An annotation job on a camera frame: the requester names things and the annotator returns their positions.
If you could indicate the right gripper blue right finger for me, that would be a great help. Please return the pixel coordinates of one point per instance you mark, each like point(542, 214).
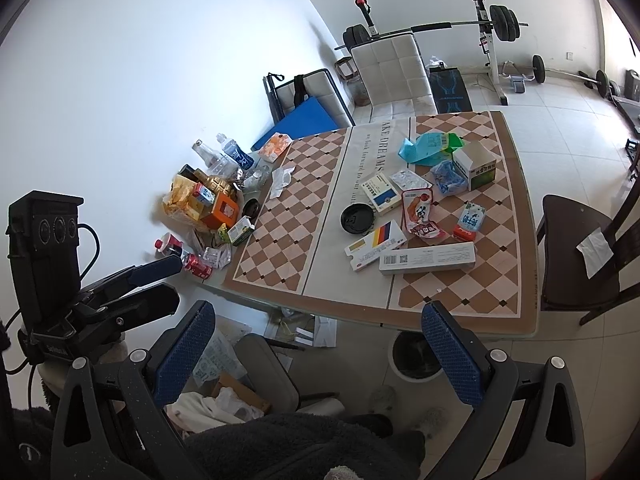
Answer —
point(460, 354)

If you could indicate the orange box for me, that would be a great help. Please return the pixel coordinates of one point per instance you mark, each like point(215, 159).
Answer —
point(224, 211)

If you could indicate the barbell on rack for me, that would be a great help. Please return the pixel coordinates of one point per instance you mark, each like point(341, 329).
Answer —
point(495, 23)

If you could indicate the red soda can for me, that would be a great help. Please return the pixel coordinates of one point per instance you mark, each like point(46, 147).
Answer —
point(197, 266)

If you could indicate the dark wooden chair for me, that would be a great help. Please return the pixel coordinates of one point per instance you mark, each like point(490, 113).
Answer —
point(586, 249)

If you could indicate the white round trash bin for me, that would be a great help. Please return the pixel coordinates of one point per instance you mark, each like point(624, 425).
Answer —
point(412, 359)

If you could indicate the crumpled white paper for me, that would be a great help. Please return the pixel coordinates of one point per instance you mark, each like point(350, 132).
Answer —
point(281, 178)

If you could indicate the white padded chair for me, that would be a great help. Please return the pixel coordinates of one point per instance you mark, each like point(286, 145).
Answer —
point(394, 75)

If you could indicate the blue tissue pack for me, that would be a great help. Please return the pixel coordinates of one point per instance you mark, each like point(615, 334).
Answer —
point(447, 179)

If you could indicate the black fuzzy trouser legs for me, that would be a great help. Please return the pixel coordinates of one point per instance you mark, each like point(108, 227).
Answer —
point(307, 446)

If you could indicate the blue folder board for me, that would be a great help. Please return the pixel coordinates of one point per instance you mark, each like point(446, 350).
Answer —
point(307, 119)

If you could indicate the small blue white packet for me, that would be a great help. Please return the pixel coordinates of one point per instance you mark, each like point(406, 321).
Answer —
point(469, 223)

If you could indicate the silver blister pack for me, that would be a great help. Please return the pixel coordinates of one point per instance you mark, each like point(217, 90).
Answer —
point(407, 180)

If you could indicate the white cloth on floor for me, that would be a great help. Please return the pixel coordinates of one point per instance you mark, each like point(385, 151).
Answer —
point(194, 413)

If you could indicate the blue label water bottle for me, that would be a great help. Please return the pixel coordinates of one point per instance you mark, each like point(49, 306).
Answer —
point(233, 150)

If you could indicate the yellow snack bag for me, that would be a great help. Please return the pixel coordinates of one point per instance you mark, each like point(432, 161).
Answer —
point(180, 204)

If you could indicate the green white small carton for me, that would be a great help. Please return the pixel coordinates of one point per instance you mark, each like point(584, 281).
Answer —
point(241, 230)

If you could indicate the black plastic cup lid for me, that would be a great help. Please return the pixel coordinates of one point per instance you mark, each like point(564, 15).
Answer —
point(357, 218)

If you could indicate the teal green snack bag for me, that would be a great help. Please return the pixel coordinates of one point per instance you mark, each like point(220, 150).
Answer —
point(429, 149)

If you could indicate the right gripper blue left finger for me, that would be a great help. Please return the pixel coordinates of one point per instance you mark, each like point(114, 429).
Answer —
point(178, 350)

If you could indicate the red chicken snack wrapper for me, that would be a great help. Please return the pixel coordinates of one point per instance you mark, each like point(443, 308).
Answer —
point(416, 206)

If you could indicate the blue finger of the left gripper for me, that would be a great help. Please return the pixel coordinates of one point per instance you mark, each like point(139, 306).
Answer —
point(118, 284)
point(139, 308)

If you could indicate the white tricolour medicine box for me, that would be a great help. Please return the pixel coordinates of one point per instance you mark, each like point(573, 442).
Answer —
point(368, 249)

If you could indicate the cream blue medicine box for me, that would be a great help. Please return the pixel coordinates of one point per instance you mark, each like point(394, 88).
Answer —
point(381, 193)

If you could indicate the orange tissue pack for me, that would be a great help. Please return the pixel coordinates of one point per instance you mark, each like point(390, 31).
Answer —
point(277, 144)

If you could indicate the black camera box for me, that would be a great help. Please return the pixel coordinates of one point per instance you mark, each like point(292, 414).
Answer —
point(43, 236)

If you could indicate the long white box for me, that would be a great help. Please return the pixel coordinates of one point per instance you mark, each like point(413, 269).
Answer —
point(428, 259)

